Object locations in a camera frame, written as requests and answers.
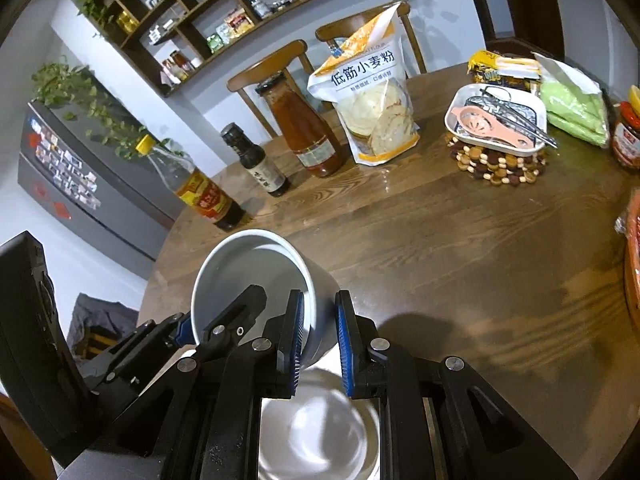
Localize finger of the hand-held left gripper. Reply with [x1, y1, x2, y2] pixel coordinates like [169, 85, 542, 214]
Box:
[197, 285, 267, 356]
[80, 311, 196, 401]

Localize red sauce jar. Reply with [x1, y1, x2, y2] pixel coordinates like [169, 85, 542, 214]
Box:
[610, 101, 640, 168]

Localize row of shelf jars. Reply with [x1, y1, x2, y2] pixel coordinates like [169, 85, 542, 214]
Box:
[115, 0, 391, 83]

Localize small white bowl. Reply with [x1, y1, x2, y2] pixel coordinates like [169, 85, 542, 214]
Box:
[257, 366, 382, 480]

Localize dark wooden door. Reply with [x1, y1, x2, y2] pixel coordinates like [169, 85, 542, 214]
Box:
[460, 0, 566, 61]

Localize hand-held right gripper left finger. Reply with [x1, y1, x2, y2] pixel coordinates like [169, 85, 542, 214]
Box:
[92, 289, 306, 480]

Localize white cylindrical cup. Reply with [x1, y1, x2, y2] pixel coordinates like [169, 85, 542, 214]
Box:
[191, 229, 343, 368]

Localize grey refrigerator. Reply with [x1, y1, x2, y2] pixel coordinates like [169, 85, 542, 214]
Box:
[17, 67, 193, 263]

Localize wooden dining chair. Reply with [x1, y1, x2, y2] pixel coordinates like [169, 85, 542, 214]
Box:
[315, 1, 428, 76]
[227, 40, 313, 138]

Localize green powder bag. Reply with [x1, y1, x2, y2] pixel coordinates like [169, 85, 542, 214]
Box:
[532, 52, 612, 148]

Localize white orange flour bag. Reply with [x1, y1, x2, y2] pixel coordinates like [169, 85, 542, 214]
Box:
[306, 2, 420, 167]

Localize white rectangular tray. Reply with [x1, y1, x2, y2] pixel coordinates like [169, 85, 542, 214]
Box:
[444, 83, 547, 153]

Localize wooden beaded trivet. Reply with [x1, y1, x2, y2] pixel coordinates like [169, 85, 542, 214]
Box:
[445, 127, 547, 187]

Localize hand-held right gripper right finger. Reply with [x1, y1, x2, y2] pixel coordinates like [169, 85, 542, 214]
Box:
[335, 289, 581, 480]

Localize red sauce glass bottle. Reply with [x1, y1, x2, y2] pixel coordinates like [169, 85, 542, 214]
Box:
[255, 73, 346, 179]

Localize wooden slatted chair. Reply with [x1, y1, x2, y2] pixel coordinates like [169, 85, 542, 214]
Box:
[85, 327, 126, 361]

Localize pink egg separator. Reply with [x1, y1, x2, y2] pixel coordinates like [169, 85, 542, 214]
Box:
[450, 105, 533, 148]

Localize metal tongs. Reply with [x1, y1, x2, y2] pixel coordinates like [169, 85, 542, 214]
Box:
[467, 87, 558, 148]

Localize green trailing ivy plant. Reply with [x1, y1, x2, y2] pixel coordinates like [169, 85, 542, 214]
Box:
[32, 62, 186, 161]

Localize cluster of fridge photo magnets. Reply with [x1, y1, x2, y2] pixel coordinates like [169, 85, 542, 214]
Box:
[27, 120, 101, 211]

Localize yellow-capped vinegar bottle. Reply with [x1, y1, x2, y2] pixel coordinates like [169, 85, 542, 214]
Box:
[136, 134, 247, 232]

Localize orange plastic package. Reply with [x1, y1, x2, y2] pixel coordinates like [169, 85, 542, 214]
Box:
[614, 195, 640, 321]

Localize small dark sauce bottle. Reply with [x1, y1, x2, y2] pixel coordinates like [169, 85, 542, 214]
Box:
[220, 123, 292, 197]

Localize yellow snack packet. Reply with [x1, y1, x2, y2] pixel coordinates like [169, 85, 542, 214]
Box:
[467, 50, 543, 93]

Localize dark wooden wall shelf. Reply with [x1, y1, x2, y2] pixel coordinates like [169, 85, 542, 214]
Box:
[75, 0, 396, 98]

